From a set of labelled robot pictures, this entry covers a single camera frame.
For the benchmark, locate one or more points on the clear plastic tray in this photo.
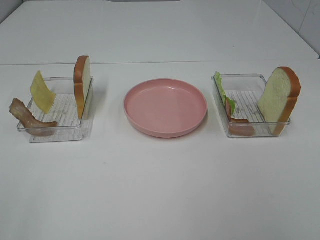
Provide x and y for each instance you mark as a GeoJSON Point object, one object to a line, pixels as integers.
{"type": "Point", "coordinates": [245, 90]}
{"type": "Point", "coordinates": [64, 111]}

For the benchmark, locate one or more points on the right clear plastic tray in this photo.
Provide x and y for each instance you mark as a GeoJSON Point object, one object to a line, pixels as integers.
{"type": "Point", "coordinates": [245, 90]}

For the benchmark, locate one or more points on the left clear plastic tray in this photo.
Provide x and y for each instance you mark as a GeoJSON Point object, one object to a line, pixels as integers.
{"type": "Point", "coordinates": [64, 111]}

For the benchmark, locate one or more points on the yellow cheese slice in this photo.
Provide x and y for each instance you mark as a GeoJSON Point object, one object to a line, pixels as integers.
{"type": "Point", "coordinates": [42, 96]}

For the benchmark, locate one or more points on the bread slice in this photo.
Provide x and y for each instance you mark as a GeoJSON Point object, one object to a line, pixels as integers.
{"type": "Point", "coordinates": [82, 81]}
{"type": "Point", "coordinates": [279, 98]}

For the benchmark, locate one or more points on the green lettuce leaf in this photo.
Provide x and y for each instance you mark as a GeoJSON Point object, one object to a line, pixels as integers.
{"type": "Point", "coordinates": [223, 88]}

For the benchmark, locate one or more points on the bacon strip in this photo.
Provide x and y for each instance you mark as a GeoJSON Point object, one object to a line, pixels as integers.
{"type": "Point", "coordinates": [238, 127]}
{"type": "Point", "coordinates": [26, 118]}

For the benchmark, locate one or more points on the pink round plate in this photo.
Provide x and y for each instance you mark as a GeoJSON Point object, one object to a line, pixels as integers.
{"type": "Point", "coordinates": [165, 108]}

